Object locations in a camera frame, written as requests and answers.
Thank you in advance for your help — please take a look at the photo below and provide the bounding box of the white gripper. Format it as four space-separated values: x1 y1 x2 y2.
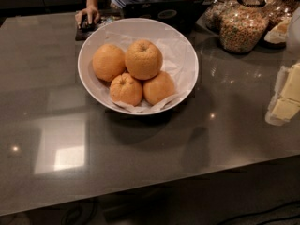
265 7 300 126

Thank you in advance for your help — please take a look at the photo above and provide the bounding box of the orange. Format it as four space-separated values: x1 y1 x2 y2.
142 71 175 105
110 73 143 106
92 44 126 82
125 39 163 80

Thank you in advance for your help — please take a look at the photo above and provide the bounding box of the white bowl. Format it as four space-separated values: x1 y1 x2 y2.
78 18 199 104

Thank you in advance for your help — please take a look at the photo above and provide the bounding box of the person's hand on mouse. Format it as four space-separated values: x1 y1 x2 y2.
75 5 100 29

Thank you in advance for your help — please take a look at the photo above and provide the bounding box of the large cereal glass jar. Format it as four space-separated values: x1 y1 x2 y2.
219 4 269 54

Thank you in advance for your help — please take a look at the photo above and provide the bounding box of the small glass jar behind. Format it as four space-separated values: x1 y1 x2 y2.
204 0 237 32

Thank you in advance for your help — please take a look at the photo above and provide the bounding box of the white paper liner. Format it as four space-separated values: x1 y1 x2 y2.
95 35 198 115

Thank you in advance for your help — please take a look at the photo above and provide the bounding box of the black laptop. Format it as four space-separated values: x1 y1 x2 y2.
123 0 204 34

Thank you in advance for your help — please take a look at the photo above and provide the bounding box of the black computer mouse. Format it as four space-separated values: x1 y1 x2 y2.
80 15 95 32

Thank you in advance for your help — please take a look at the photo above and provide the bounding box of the black floor cable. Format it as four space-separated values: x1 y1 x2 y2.
215 200 300 225

